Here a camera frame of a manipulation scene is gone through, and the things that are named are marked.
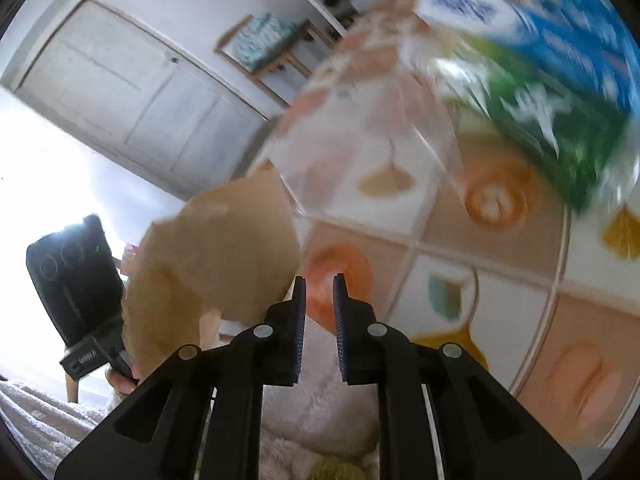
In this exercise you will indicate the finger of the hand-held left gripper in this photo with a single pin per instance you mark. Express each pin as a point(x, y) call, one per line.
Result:
point(122, 365)

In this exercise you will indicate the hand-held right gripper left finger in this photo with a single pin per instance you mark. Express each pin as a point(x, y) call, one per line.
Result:
point(301, 330)

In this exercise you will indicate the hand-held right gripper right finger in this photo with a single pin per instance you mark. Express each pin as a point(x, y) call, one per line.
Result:
point(340, 332)

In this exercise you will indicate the brown paper bag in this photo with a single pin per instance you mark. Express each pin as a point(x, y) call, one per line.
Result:
point(215, 250)

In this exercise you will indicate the clear plastic bag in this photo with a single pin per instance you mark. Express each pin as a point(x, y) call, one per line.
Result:
point(350, 125)

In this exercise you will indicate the green snack packet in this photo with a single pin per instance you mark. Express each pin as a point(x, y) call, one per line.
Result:
point(550, 125)

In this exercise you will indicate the blue and white carton box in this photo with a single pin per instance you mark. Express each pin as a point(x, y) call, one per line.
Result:
point(565, 35)

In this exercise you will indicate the person's left hand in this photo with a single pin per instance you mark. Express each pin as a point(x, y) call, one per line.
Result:
point(122, 387)

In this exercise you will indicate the yellow green cloth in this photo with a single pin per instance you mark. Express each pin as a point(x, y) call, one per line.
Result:
point(335, 470)

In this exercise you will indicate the white panelled door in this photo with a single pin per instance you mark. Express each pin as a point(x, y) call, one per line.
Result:
point(125, 95)

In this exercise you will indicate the framed picture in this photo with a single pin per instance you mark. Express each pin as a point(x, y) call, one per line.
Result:
point(265, 40)

